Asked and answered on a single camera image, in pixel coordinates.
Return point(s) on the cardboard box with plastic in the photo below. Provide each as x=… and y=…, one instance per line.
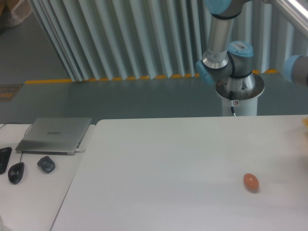
x=13, y=12

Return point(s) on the dark grey earbuds case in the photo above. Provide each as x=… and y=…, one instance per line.
x=46, y=164

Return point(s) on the black keyboard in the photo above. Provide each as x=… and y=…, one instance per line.
x=5, y=154

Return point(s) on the brown egg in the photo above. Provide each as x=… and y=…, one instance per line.
x=251, y=182

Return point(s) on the wicker basket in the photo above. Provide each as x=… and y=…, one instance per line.
x=305, y=122

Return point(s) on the silver closed laptop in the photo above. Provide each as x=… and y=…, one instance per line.
x=54, y=135

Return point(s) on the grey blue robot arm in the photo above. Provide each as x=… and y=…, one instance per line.
x=219, y=61

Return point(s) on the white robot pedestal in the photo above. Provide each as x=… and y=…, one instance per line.
x=239, y=96

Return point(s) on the white folding partition screen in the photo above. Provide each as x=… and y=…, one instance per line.
x=136, y=38

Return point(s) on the black computer mouse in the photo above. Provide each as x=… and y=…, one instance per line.
x=16, y=172

